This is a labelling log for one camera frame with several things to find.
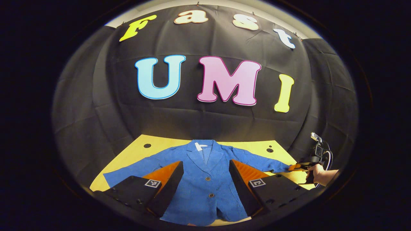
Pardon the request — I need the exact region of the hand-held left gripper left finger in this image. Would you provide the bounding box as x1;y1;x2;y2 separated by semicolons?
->
111;161;184;218

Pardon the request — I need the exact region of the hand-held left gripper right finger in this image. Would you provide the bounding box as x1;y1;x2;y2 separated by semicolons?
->
229;159;310;218

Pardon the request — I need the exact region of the blue jacket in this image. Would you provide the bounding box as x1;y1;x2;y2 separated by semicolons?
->
103;139;293;227

